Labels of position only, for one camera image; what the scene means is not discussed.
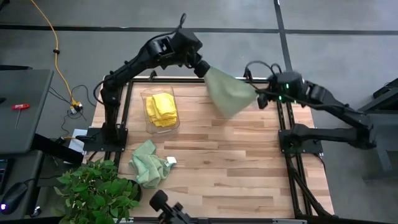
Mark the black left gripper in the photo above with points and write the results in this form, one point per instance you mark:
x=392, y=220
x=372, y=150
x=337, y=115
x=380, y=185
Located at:
x=186, y=46

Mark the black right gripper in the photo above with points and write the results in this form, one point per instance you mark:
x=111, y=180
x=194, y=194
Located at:
x=289, y=85

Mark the green microfiber towel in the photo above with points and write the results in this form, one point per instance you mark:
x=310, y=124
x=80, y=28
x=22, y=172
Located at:
x=149, y=171
x=230, y=93

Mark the clear plastic bin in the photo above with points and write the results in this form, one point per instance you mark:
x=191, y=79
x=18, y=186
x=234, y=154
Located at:
x=161, y=130

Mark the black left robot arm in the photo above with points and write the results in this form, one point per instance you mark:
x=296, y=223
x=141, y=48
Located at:
x=130, y=67

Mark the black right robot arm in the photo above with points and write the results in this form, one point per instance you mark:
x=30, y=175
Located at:
x=329, y=104

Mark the dark metal side table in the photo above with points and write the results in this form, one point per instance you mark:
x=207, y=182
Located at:
x=385, y=96

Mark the white paper tag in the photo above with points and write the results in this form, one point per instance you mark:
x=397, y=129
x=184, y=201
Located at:
x=171, y=160

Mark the white paper sheet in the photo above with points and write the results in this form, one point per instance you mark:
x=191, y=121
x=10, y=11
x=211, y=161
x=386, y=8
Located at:
x=74, y=146

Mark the black plant pot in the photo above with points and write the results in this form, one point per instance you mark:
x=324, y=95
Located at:
x=138, y=189

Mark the black desk beam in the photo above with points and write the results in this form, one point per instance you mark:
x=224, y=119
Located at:
x=56, y=149

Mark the green leafy plant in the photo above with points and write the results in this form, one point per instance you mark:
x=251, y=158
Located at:
x=93, y=193

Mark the grey desk panel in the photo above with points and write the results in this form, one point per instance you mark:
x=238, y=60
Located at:
x=28, y=124

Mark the dark low desk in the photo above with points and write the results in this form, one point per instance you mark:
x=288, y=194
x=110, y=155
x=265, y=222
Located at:
x=21, y=168

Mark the small metal desk clamp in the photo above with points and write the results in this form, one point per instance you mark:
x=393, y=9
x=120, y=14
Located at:
x=36, y=211

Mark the black keyboard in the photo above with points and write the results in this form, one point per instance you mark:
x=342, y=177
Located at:
x=2, y=174

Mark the black computer mouse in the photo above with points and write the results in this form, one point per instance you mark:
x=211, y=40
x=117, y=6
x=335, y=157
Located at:
x=14, y=196

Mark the black aluminium table frame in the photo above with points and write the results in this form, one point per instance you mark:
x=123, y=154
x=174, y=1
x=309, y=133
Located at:
x=202, y=80

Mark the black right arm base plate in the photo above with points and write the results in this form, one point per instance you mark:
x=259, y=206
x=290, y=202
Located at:
x=311, y=148

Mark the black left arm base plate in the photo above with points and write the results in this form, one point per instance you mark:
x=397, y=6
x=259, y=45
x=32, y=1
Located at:
x=93, y=144

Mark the silver aluminium rail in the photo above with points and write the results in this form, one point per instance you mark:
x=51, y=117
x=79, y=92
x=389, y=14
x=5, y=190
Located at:
x=248, y=221

